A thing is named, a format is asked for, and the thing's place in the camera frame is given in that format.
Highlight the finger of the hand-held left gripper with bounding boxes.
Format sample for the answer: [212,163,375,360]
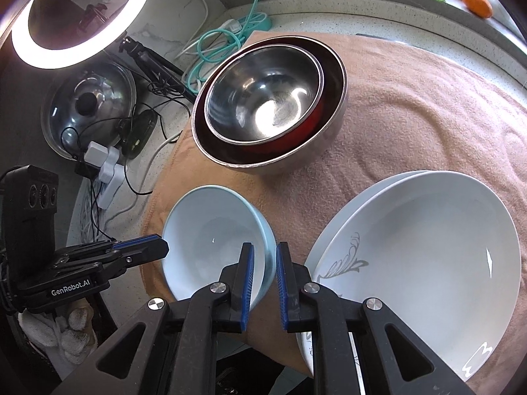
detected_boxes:
[57,234,170,263]
[98,256,137,284]

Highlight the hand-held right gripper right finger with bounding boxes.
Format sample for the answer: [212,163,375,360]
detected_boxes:
[276,242,474,395]

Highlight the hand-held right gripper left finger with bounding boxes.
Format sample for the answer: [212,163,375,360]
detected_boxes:
[62,242,256,395]

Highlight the small pale blue bowl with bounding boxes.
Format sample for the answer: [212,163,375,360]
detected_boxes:
[161,185,276,311]

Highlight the white plate with leaf print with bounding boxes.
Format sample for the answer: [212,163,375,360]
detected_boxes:
[307,171,523,383]

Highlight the small steel bowl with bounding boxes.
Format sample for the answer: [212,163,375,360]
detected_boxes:
[204,45,326,145]

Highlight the large steel bowl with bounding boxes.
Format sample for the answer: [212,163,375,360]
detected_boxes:
[190,35,347,173]

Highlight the person's left hand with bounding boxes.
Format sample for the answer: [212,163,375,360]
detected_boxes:
[18,305,98,365]

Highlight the white power strip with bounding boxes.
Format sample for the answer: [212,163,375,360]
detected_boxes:
[97,150,125,210]

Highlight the white power adapter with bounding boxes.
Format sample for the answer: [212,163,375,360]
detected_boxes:
[83,142,111,166]

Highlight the glass pot lid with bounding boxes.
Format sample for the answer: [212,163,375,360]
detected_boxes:
[40,61,137,161]

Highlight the pinkish brown towel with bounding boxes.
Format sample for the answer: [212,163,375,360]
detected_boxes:
[140,31,527,379]

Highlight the round teal power strip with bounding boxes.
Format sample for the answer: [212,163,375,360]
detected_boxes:
[243,12,272,31]

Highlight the orange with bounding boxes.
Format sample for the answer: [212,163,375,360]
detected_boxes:
[460,0,493,19]

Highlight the thin black cable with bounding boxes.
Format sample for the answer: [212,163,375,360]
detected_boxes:
[61,70,184,196]

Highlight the white ring light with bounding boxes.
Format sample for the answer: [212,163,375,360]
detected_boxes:
[10,0,156,70]

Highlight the white power cable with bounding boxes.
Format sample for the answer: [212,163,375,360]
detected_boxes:
[167,0,243,60]

